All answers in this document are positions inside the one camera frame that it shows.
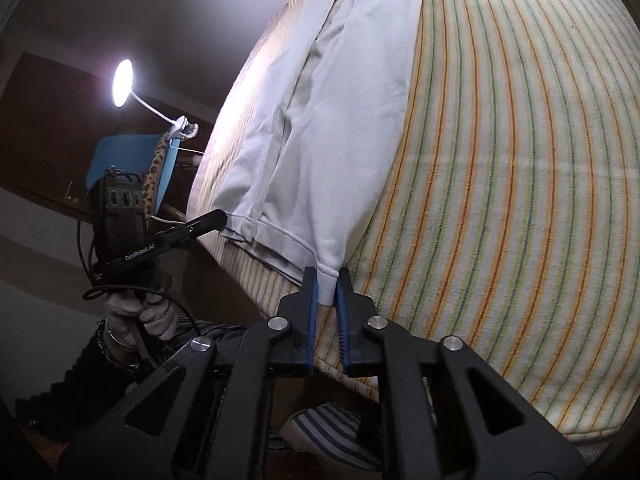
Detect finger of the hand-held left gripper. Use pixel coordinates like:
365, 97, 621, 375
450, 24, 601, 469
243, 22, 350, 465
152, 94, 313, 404
169, 208, 229, 244

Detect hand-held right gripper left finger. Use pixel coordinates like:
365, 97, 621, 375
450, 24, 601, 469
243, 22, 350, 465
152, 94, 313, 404
57, 266, 321, 480

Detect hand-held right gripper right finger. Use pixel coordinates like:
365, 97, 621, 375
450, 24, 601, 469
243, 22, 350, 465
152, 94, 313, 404
334, 267, 588, 480

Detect white pants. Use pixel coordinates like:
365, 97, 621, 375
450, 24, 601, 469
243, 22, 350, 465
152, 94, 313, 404
209, 0, 426, 307

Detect person's left forearm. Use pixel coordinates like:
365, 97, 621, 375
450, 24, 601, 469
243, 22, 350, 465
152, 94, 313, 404
15, 330, 156, 441

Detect person's left hand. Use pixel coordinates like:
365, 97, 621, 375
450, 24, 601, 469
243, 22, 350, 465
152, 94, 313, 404
102, 287, 179, 350

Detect leopard print cloth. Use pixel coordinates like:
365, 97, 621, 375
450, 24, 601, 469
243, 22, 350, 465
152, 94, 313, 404
141, 132, 171, 216

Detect blue chair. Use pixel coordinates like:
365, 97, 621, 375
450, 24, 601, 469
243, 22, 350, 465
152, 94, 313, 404
86, 135, 178, 213

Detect striped slipper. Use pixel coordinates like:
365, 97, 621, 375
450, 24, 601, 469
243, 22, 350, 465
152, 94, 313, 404
277, 402, 382, 472

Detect white desk lamp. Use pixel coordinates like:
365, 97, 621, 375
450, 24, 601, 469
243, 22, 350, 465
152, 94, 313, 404
111, 58, 201, 142

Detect striped yellow bed sheet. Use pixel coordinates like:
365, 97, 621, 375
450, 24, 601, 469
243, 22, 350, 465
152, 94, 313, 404
187, 0, 640, 443

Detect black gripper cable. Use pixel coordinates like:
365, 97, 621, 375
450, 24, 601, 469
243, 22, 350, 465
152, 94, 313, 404
75, 220, 201, 341

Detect beaded bracelet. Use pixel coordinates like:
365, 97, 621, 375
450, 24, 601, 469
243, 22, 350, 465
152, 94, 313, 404
96, 319, 142, 372

